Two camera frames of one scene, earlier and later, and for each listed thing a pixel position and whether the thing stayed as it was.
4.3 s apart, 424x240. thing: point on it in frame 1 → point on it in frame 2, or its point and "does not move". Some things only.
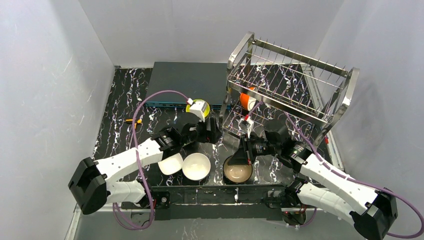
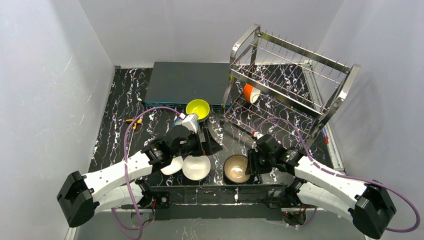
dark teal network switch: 207,81 does not move
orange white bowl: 247,101 → 251,93
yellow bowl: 206,109 does not move
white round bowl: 196,166 does not move
